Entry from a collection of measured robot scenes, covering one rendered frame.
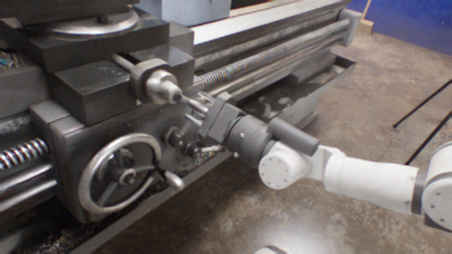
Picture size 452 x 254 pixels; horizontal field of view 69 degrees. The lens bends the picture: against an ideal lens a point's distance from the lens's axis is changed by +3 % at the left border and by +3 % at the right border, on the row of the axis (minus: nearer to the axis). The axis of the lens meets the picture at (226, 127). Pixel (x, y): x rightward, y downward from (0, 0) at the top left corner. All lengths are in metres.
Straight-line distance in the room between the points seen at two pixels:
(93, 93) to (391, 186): 0.55
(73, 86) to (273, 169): 0.42
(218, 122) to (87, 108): 0.26
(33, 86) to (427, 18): 4.32
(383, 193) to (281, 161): 0.16
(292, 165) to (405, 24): 4.20
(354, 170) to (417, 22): 4.16
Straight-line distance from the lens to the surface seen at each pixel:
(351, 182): 0.56
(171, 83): 0.69
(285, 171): 0.56
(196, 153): 0.96
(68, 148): 0.72
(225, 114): 0.66
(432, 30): 4.65
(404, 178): 0.55
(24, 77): 0.77
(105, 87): 0.69
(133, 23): 0.83
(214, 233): 1.50
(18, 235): 1.07
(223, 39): 1.16
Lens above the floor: 1.22
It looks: 36 degrees down
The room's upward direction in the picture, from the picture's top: 9 degrees clockwise
